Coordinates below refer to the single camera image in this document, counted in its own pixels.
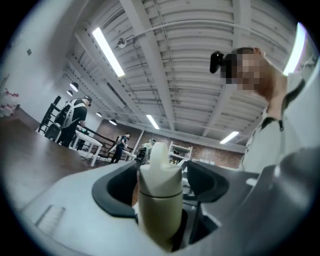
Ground person's white shirt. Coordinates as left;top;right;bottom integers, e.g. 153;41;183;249
240;71;320;174

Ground black railing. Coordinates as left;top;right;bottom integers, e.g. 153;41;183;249
84;126;119;161

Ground white table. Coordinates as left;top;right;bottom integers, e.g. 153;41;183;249
71;126;104;167

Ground cream loop-handled bottle lid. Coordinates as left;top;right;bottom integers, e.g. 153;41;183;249
138;141;183;199

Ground long ceiling tube light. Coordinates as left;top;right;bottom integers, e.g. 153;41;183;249
91;27;126;78
219;130;240;145
282;21;307;76
145;114;160;130

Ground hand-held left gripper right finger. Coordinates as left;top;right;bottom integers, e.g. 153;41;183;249
172;147;319;256

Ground pink flowers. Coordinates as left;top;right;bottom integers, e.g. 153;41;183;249
0;87;21;118

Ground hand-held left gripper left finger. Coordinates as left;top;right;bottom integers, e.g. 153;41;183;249
21;160;176;256

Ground person's head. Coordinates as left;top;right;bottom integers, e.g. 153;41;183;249
219;46;289;107

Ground white shelf unit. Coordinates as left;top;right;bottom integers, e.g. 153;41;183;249
167;141;194;166

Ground cream bottle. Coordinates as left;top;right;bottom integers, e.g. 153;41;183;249
138;191;184;252

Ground black head-worn camera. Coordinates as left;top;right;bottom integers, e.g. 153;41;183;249
209;50;241;75

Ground black metal rack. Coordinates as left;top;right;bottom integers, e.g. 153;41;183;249
37;95;63;134

